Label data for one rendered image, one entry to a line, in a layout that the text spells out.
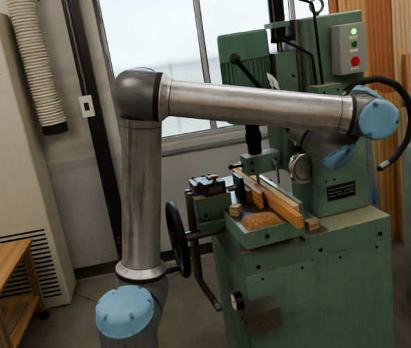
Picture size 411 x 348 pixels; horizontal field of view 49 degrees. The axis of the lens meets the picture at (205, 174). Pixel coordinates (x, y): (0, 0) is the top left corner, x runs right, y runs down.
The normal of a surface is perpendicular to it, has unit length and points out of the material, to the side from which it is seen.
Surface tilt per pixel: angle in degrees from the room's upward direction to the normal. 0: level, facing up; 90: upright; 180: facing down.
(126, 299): 4
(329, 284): 90
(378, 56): 87
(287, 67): 90
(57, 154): 90
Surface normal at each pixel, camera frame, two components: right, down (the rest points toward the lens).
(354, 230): 0.26, 0.25
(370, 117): 0.03, 0.26
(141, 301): -0.09, -0.94
